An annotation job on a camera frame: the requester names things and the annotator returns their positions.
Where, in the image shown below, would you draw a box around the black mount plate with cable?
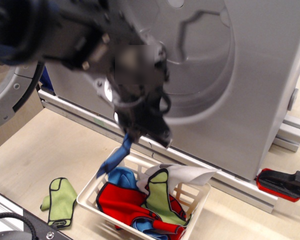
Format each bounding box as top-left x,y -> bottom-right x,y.
0,211 -> 70,240

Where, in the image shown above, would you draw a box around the blue felt jeans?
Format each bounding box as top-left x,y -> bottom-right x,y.
96,133 -> 133,178

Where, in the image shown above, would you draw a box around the blue felt cloth in basket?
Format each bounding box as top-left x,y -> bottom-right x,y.
108,166 -> 138,190

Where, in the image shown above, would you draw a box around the grey round washer door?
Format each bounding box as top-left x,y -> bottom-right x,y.
0,62 -> 45,127

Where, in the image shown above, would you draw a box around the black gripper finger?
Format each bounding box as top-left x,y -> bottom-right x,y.
123,127 -> 143,143

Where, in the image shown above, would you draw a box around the aluminium table edge rail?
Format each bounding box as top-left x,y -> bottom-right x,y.
0,194 -> 24,232

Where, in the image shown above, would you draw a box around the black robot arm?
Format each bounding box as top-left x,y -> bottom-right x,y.
0,0 -> 172,148

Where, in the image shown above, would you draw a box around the red felt shirt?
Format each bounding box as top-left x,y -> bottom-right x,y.
96,182 -> 186,240

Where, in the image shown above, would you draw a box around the white plastic laundry basket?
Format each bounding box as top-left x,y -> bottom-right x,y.
76,150 -> 211,240

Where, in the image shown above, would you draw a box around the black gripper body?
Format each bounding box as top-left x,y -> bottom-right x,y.
91,74 -> 173,148

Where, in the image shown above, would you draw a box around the green felt sock on table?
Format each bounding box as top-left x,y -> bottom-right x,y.
40,177 -> 78,229

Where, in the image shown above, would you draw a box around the white felt cloth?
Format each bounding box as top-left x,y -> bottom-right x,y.
136,163 -> 221,194

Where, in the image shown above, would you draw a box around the green felt sock in basket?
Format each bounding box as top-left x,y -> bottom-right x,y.
144,168 -> 189,227

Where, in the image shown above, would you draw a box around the red black clamp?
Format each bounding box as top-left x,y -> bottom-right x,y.
256,168 -> 300,203

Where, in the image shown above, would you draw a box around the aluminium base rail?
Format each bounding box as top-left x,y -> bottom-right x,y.
38,90 -> 300,213

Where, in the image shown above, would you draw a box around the grey toy washing machine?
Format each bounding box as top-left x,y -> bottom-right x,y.
38,0 -> 300,181

